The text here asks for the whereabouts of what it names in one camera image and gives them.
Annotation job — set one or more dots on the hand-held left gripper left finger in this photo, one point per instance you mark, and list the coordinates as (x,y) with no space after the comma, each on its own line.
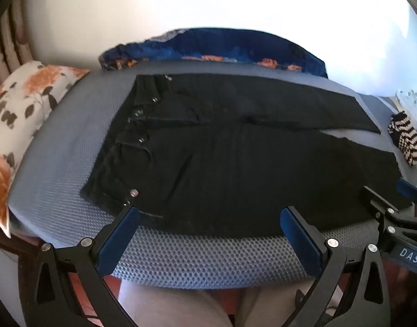
(118,236)

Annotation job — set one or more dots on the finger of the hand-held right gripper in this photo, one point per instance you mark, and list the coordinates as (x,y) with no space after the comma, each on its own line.
(411,190)
(378,201)

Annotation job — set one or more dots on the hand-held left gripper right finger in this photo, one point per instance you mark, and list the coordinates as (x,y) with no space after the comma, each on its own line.
(302,242)

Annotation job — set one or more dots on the black pants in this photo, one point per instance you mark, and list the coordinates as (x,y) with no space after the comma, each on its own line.
(228,163)

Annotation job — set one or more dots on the black and white striped knit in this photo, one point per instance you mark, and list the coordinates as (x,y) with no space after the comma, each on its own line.
(407,136)

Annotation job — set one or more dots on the person's beige trousers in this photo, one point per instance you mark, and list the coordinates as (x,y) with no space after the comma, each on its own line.
(174,306)

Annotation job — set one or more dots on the white patterned cloth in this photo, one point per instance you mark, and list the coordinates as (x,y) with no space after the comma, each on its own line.
(413,100)

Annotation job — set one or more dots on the grey mesh mat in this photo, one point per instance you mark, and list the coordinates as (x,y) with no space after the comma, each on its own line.
(75,136)

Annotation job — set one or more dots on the white floral pillow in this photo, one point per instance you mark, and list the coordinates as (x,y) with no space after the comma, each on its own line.
(21,109)

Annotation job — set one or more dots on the blue floral blanket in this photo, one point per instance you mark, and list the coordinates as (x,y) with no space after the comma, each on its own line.
(228,44)

